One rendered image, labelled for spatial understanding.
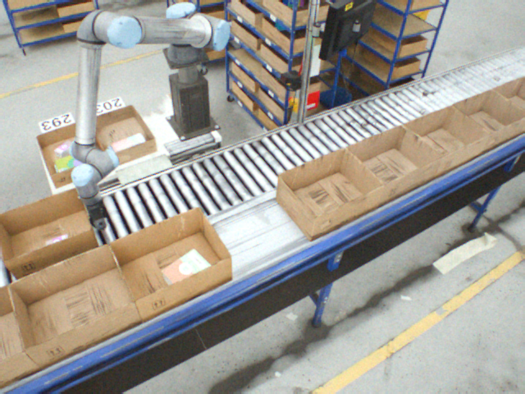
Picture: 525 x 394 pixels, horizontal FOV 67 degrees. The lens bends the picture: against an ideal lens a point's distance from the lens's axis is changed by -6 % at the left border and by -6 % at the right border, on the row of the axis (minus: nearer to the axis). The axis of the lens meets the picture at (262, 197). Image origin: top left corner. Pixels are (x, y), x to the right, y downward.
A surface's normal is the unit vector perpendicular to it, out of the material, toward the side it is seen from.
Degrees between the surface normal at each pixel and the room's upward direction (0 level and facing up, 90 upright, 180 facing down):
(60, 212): 89
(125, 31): 87
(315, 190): 0
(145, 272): 1
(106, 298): 1
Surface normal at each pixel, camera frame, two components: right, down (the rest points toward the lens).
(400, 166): 0.05, -0.68
